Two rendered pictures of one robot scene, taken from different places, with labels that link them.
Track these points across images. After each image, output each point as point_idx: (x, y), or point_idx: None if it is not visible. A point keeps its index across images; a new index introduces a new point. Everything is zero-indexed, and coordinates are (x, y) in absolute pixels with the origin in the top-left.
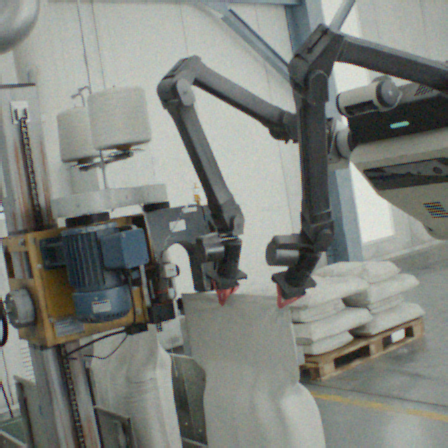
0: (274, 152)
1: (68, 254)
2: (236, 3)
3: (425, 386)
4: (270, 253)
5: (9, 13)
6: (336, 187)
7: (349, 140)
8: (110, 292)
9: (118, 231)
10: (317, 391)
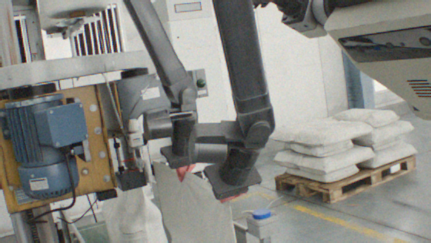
0: None
1: (9, 128)
2: None
3: (411, 217)
4: (191, 146)
5: None
6: None
7: (325, 4)
8: (47, 170)
9: (62, 104)
10: (325, 213)
